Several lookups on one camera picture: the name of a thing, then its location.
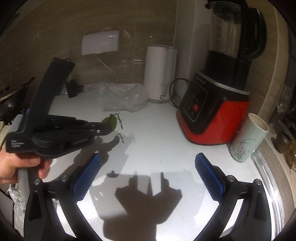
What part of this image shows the green leaf with stem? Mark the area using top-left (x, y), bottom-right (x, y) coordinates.
top-left (102, 113), bottom-right (123, 131)

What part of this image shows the black wok with lid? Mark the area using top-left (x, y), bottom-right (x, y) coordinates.
top-left (1, 77), bottom-right (35, 116)

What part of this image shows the white wall socket cover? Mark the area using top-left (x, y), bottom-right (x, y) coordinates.
top-left (81, 30), bottom-right (119, 55)

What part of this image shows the wine glass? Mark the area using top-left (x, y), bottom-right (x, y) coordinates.
top-left (276, 85), bottom-right (293, 120)

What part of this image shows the clear plastic bag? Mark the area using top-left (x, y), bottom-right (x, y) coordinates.
top-left (98, 81), bottom-right (149, 113)

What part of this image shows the person's left hand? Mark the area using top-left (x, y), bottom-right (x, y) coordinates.
top-left (0, 147), bottom-right (53, 185)

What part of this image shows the black power cable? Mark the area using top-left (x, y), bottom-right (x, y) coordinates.
top-left (169, 77), bottom-right (193, 110)

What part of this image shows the white electric kettle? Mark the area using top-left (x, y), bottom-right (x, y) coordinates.
top-left (143, 45), bottom-right (177, 103)

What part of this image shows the glass sauce bottle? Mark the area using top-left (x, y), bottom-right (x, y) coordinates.
top-left (65, 79), bottom-right (84, 98)

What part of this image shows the red black blender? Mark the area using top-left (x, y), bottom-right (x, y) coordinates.
top-left (176, 1), bottom-right (267, 146)

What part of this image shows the white ceramic cup with flowers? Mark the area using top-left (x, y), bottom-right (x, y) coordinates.
top-left (230, 113), bottom-right (269, 163)

